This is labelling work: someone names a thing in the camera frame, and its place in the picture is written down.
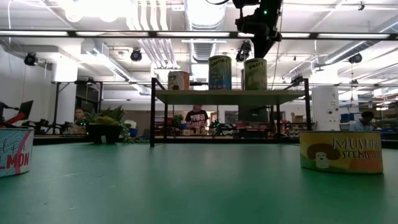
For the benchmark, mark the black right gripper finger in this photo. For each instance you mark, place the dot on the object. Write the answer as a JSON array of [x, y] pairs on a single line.
[[263, 46]]

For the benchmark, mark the tall green peas can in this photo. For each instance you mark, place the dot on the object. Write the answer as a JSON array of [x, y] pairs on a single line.
[[255, 74]]

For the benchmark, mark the mushroom can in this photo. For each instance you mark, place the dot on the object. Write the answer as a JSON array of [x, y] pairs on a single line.
[[342, 152]]

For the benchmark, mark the wooden shelf with black legs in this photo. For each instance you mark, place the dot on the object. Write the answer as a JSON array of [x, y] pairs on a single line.
[[230, 97]]

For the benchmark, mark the storage shelf with blue bins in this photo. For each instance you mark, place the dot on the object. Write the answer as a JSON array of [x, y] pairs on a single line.
[[348, 117]]

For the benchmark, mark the black ceiling mounted device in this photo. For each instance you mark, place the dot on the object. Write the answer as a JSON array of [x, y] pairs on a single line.
[[355, 58], [244, 51], [31, 59], [136, 55]]

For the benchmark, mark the tall cherries can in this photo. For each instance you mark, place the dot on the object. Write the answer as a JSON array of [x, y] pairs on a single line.
[[219, 73]]

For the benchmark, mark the cardboard box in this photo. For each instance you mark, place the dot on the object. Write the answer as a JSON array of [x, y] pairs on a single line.
[[297, 118]]

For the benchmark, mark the white building column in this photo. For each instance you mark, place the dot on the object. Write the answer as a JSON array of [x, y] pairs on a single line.
[[325, 107]]

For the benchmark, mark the person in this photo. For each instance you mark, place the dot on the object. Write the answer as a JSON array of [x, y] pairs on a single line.
[[79, 119], [196, 119], [363, 122]]

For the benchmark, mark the green table mat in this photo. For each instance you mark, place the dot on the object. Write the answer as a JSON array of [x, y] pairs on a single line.
[[186, 186]]

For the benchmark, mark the potted succulent plant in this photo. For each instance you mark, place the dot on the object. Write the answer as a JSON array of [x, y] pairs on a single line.
[[104, 127]]

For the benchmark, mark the black monitor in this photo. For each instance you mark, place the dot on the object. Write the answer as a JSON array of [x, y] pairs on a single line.
[[26, 108]]

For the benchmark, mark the flat salmon can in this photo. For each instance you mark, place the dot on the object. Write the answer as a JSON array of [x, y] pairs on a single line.
[[15, 152]]

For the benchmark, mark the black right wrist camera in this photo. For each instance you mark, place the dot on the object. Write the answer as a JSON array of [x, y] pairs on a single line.
[[245, 25]]

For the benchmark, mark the wide spiral ceiling duct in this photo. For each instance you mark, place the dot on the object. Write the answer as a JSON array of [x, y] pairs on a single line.
[[203, 18]]

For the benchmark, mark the black frame beam with light strip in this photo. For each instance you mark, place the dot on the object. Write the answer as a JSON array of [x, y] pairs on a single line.
[[199, 34]]

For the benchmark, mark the black table frame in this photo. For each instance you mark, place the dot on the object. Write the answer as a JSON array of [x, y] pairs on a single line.
[[217, 140]]

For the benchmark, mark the black metal stand frame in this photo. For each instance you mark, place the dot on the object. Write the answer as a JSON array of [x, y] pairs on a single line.
[[56, 105]]

